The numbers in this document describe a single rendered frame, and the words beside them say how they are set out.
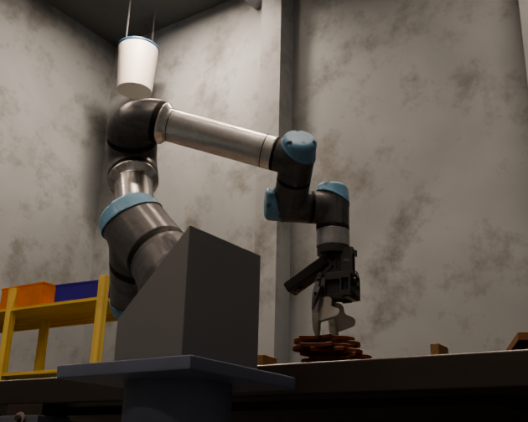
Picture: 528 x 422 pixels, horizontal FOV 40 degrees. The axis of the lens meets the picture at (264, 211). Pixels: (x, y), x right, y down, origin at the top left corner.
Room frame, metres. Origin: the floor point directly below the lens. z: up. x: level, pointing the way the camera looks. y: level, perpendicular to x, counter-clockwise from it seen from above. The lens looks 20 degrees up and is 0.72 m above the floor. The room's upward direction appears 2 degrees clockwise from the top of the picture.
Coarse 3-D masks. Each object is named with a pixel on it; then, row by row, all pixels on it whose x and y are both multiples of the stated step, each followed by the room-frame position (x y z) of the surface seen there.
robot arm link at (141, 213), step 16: (112, 208) 1.20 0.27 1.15; (128, 208) 1.19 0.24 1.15; (144, 208) 1.19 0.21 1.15; (160, 208) 1.21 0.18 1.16; (112, 224) 1.20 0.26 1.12; (128, 224) 1.18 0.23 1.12; (144, 224) 1.17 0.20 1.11; (160, 224) 1.17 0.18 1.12; (176, 224) 1.20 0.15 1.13; (112, 240) 1.21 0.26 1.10; (128, 240) 1.17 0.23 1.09; (112, 256) 1.24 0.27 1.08; (112, 272) 1.27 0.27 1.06; (128, 272) 1.24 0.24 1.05
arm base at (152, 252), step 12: (168, 228) 1.17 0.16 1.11; (144, 240) 1.15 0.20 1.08; (156, 240) 1.15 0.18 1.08; (168, 240) 1.14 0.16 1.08; (132, 252) 1.17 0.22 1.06; (144, 252) 1.14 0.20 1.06; (156, 252) 1.13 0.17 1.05; (168, 252) 1.11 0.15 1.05; (132, 264) 1.17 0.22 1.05; (144, 264) 1.13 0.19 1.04; (156, 264) 1.11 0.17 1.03; (132, 276) 1.21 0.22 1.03; (144, 276) 1.12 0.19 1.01
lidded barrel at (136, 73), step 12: (132, 36) 8.29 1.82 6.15; (120, 48) 8.40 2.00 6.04; (132, 48) 8.31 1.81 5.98; (144, 48) 8.34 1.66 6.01; (156, 48) 8.50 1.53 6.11; (120, 60) 8.40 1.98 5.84; (132, 60) 8.32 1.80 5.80; (144, 60) 8.37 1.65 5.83; (156, 60) 8.56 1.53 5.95; (120, 72) 8.40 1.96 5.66; (132, 72) 8.33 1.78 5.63; (144, 72) 8.39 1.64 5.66; (120, 84) 8.40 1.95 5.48; (132, 84) 8.39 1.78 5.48; (144, 84) 8.41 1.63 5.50; (132, 96) 8.73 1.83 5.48; (144, 96) 8.72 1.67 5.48
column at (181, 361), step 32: (128, 384) 1.13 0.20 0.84; (160, 384) 1.09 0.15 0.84; (192, 384) 1.09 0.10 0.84; (224, 384) 1.13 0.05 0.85; (256, 384) 1.15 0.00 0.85; (288, 384) 1.19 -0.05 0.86; (128, 416) 1.12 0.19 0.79; (160, 416) 1.09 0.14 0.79; (192, 416) 1.09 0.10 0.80; (224, 416) 1.13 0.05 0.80
